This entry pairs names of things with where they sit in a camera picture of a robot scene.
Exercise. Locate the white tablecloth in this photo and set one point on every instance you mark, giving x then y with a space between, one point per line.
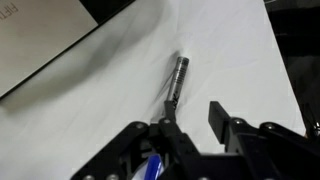
216 50

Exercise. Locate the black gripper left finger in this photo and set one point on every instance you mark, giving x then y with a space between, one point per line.
173 133

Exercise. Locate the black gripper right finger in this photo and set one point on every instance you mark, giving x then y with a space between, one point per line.
246 140

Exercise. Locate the grey marker with blue cap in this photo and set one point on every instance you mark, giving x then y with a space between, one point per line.
181 71

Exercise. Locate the black and white book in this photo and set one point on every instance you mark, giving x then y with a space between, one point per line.
40 43

